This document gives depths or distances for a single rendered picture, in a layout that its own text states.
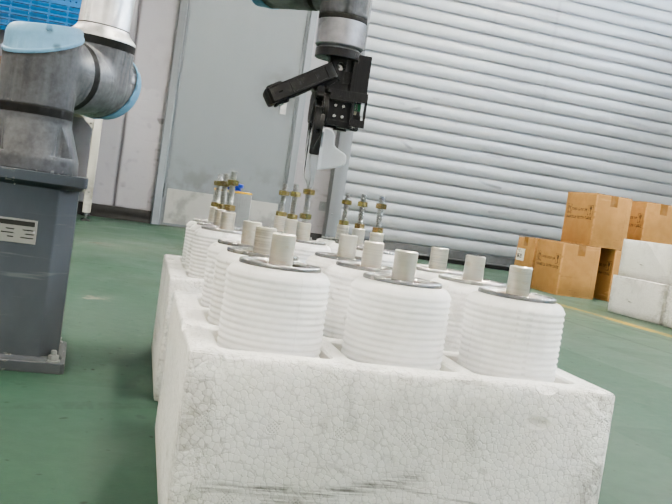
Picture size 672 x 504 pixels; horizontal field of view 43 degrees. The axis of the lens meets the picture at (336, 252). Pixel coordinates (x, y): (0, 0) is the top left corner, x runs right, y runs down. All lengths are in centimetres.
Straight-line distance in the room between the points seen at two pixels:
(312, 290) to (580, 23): 672
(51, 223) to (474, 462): 80
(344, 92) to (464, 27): 563
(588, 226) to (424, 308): 432
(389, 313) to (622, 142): 682
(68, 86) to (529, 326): 86
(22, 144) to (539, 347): 85
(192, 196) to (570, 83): 316
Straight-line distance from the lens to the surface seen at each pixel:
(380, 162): 659
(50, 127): 139
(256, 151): 639
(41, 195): 136
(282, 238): 77
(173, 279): 124
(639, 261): 428
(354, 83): 133
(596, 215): 506
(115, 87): 151
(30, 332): 138
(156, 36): 638
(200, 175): 633
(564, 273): 499
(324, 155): 131
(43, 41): 139
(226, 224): 130
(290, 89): 131
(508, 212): 702
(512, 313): 81
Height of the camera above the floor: 31
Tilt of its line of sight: 3 degrees down
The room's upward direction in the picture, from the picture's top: 8 degrees clockwise
